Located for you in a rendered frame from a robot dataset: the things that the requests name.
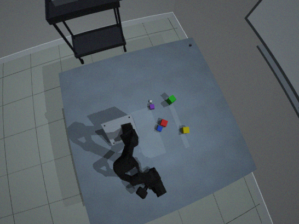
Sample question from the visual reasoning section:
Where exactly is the yellow block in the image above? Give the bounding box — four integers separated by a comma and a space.
181, 127, 190, 134

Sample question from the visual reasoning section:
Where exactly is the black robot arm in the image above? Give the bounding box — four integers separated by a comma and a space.
113, 123, 167, 197

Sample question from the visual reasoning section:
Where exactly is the blue block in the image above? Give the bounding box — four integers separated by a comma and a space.
157, 126, 163, 132

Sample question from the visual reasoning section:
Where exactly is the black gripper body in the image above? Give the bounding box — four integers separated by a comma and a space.
136, 185, 148, 199

